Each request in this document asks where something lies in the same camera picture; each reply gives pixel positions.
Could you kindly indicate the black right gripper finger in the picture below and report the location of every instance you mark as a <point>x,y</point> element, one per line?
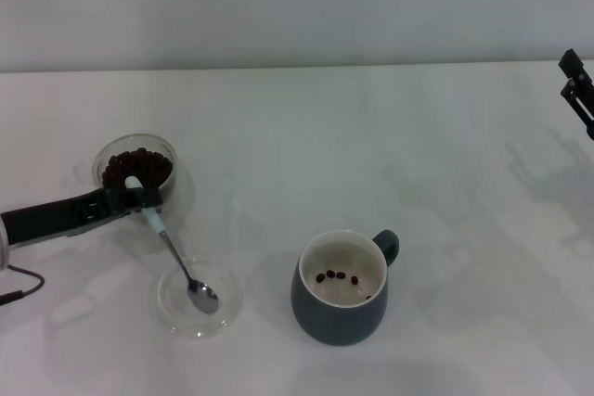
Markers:
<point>573,62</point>

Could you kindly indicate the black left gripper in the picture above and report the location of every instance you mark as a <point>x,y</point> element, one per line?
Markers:
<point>51,222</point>

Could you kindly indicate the small scooped coffee beans portion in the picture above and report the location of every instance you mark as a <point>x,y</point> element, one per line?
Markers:
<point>330,274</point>

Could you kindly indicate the dark grey ceramic mug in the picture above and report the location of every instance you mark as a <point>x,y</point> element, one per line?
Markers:
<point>339,322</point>

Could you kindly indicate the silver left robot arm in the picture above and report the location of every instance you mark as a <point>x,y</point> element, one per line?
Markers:
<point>3,247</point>

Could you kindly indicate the coffee beans pile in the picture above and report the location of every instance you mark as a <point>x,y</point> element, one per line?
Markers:
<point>148,166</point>

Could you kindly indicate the small clear glass dish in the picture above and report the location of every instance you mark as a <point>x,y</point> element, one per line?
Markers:
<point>227,284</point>

